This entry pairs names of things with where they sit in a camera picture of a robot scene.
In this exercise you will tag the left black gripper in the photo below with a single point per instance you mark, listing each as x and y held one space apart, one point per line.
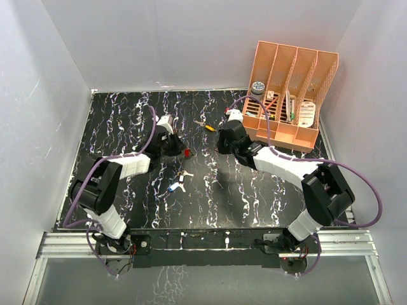
179 146

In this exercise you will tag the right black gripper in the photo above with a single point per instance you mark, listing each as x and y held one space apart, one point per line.
221 149

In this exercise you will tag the key with red tag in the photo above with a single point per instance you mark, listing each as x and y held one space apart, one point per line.
188 153

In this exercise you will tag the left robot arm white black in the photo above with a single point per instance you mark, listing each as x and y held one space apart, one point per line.
94 189

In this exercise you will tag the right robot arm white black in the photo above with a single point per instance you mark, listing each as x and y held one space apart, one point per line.
326 193

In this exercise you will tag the key with yellow tag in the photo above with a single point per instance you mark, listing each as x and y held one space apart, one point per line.
205 125

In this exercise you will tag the key with blue tag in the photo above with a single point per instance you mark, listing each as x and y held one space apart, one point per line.
175 186

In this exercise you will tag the round patterned tin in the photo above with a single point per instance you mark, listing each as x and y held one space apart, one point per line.
257 90

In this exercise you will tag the white packaged card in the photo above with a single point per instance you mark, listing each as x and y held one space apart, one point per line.
307 114

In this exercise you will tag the peach desk organizer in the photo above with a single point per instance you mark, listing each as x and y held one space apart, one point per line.
291 75

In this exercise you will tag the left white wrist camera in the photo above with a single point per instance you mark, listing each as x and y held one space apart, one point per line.
165 124

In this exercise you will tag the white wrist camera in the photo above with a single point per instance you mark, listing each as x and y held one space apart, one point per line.
165 124
234 114

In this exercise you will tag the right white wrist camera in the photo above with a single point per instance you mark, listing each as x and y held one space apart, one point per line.
234 114

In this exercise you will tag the aluminium front rail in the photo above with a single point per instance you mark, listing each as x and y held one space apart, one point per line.
209 267

